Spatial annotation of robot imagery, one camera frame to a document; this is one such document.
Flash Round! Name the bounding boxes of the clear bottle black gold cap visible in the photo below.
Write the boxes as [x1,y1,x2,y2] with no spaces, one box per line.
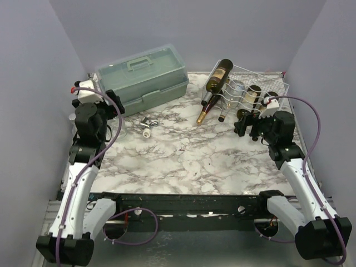
[218,80,245,122]

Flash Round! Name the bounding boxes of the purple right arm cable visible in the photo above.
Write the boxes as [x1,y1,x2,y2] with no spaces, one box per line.
[255,96,347,265]

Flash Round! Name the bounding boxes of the silver metal stopper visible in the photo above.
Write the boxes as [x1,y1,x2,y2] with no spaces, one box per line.
[140,117,159,129]

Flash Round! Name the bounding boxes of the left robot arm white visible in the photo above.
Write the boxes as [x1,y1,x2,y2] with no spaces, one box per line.
[36,87,125,266]

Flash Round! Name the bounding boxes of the white wire wine rack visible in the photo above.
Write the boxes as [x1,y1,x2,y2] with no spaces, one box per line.
[217,65,289,116]

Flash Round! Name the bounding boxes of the clear bottle silver cap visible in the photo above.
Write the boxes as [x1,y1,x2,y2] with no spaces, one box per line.
[68,113,77,136]

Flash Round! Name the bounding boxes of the red wine bottle gold cap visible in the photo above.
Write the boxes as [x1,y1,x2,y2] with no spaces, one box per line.
[196,92,222,125]

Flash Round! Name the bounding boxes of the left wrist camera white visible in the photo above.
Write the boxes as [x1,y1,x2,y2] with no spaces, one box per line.
[71,80,103,103]

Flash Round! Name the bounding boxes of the green bottle silver neck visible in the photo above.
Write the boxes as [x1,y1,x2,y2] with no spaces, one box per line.
[261,91,279,106]

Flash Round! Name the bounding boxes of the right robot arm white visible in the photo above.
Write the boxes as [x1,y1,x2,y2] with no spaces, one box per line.
[234,110,352,264]

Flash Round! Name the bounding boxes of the green bottle cream label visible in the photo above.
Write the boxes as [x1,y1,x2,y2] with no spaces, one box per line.
[236,85,261,119]

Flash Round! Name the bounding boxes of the green plastic toolbox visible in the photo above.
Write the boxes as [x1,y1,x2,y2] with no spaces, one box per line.
[96,44,189,117]

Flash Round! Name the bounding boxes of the dark bottle tan label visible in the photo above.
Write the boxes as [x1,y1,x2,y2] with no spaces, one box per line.
[201,58,234,106]

